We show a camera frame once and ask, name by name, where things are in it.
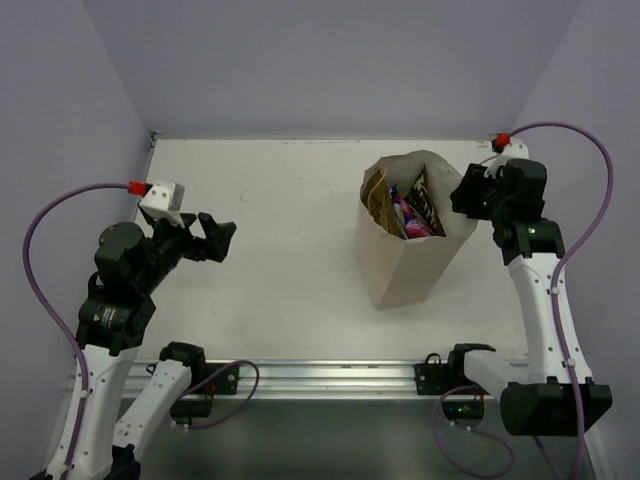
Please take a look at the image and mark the brown chocolate snack bag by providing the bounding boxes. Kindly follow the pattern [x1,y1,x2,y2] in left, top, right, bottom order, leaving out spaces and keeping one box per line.
[404,166,446,237]

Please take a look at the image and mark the brown paper bag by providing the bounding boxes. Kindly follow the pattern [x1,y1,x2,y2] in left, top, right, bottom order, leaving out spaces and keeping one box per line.
[355,150,477,310]

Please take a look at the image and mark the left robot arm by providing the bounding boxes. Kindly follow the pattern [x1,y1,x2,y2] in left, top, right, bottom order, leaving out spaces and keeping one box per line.
[37,213,236,479]

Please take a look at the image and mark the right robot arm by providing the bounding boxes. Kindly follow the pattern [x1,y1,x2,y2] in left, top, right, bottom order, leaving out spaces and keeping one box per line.
[445,158,613,437]

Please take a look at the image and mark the purple berry candy bag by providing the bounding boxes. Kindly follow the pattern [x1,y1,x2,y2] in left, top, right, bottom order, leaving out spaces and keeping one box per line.
[390,186,436,239]

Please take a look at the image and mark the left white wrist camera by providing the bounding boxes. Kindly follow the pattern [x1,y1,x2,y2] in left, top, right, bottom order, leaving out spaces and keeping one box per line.
[138,180,185,227]

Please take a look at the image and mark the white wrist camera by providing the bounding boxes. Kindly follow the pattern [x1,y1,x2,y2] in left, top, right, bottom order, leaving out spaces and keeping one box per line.
[480,132,529,178]
[138,180,185,227]

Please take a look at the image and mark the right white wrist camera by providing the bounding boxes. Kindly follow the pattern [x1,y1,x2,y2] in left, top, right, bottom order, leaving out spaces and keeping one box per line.
[480,132,529,178]

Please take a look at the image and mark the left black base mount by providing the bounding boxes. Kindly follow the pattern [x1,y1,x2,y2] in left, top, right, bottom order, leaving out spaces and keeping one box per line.
[169,363,240,426]

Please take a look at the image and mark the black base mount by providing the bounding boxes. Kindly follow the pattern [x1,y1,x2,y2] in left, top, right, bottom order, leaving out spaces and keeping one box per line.
[414,350,485,425]
[169,363,240,426]

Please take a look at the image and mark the aluminium mounting rail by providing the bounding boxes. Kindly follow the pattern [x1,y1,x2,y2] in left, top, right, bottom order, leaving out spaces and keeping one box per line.
[64,358,531,400]

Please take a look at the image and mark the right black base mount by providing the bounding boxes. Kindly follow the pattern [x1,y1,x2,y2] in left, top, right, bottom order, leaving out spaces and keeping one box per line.
[414,350,485,425]

